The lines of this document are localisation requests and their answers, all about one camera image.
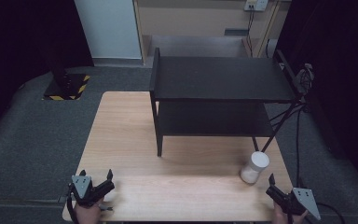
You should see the black stand with striped base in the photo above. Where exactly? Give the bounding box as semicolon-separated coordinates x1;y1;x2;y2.
42;43;92;102

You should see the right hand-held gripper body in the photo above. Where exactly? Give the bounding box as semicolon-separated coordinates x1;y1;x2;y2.
265;186;322;221

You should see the dark curtain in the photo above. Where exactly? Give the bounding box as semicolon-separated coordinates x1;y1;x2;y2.
0;0;95;144
274;0;358;195

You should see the hand-held gripper cable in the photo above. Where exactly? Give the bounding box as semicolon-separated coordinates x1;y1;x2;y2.
65;194;80;224
304;202;347;224

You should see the right hand-held gripper cable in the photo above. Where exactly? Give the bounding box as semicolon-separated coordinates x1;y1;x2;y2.
304;202;347;224

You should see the black two-tier shelf rack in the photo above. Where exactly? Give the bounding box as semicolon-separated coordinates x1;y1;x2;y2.
148;47;308;158

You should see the white lidded jar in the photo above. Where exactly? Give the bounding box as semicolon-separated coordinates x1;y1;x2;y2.
240;150;271;185

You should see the white wall panel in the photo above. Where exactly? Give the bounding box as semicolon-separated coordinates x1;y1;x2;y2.
74;0;143;61

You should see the black wall socket cable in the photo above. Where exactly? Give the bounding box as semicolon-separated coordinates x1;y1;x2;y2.
245;7;255;59

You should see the person's left hand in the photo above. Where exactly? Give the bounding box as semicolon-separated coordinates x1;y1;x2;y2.
73;199;104;224

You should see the white wall socket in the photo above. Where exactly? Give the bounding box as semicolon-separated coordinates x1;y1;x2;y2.
243;0;269;13

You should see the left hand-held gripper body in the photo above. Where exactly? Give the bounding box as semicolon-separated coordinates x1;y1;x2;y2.
67;175;117;208

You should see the person's right hand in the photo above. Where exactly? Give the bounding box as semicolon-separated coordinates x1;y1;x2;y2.
271;201;310;224

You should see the black cable bundle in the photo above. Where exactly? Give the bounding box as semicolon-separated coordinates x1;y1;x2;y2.
294;63;315;96

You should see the left hand-held gripper cable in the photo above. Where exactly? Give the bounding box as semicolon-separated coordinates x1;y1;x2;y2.
65;194;80;224

